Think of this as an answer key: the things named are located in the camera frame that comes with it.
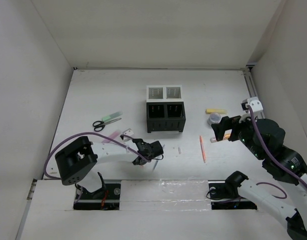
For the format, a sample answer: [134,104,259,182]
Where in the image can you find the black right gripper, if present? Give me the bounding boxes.
[211,110,265,159]

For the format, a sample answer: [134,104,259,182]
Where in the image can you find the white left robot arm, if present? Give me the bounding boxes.
[54,135,164,199]

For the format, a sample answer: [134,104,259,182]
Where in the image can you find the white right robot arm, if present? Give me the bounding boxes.
[206,116,307,240]

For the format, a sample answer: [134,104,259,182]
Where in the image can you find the clear jar of paperclips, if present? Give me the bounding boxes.
[207,112,222,126]

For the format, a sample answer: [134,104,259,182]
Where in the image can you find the yellow highlighter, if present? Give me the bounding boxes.
[205,108,228,115]

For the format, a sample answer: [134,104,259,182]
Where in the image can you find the orange capped clear marker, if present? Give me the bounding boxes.
[209,133,231,144]

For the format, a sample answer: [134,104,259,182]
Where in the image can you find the orange red pen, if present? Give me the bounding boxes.
[199,135,207,164]

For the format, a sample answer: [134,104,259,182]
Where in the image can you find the black slotted organizer box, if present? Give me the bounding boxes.
[146,101,186,133]

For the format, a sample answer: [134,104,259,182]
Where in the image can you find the pink highlighter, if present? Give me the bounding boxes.
[102,130,121,144]

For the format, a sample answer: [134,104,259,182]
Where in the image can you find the green highlighter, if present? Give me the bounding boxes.
[101,111,123,122]

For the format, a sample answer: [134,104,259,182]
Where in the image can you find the white slotted organizer box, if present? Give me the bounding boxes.
[146,85,184,103]

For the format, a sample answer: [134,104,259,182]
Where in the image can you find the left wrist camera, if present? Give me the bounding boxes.
[120,128,135,142]

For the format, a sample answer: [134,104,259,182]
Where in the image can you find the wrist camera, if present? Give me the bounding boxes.
[120,128,135,142]
[241,96,264,113]

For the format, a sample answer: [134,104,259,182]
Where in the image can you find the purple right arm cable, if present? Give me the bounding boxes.
[246,104,307,200]

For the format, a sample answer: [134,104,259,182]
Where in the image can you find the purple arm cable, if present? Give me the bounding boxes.
[246,104,307,200]
[44,131,152,180]

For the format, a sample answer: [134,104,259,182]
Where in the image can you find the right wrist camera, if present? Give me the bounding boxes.
[241,96,264,113]

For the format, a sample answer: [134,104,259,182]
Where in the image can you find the black handled scissors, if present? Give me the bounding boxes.
[92,118,121,132]

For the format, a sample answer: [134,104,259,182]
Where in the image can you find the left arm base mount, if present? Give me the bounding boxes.
[73,172,121,211]

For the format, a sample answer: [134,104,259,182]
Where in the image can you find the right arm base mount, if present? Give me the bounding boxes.
[206,182,258,210]

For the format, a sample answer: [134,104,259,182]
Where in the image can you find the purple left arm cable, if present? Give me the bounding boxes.
[44,131,152,180]

